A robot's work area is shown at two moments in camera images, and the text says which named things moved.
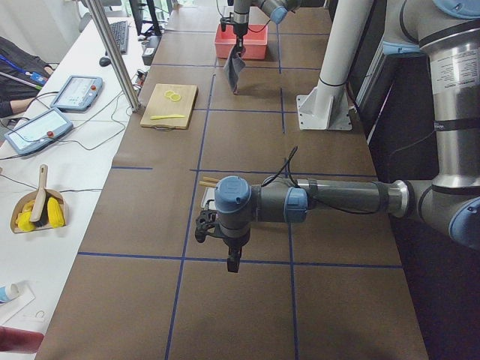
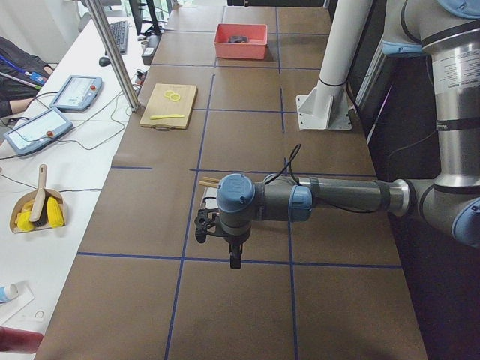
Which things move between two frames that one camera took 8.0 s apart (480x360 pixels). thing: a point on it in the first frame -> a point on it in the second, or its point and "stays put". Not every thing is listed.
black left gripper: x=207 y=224 stays put
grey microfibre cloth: x=233 y=67 -> x=238 y=39
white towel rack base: x=209 y=194 stays put
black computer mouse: x=105 y=61 stays put
